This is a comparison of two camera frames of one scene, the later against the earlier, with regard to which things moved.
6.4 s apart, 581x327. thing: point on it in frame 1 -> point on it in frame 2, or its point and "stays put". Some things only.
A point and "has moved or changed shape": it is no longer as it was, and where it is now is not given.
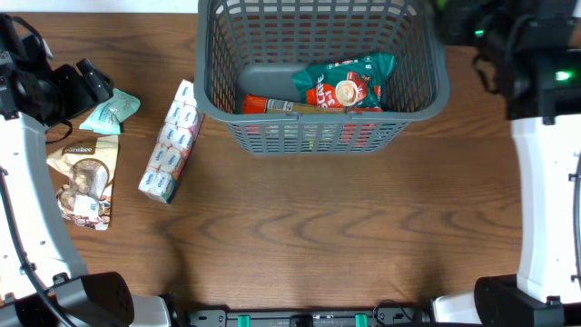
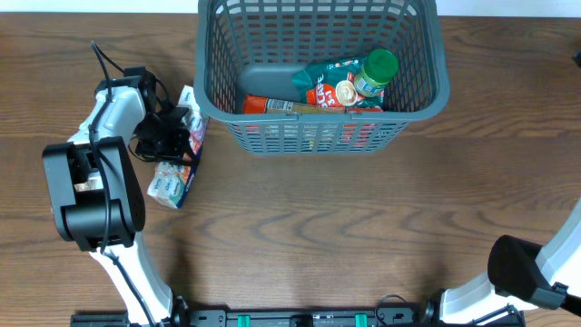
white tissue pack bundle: [174, 146] has moved or changed shape
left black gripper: [86, 83] -> [177, 142]
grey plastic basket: [253, 48] stays put
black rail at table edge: [377, 318] stays put
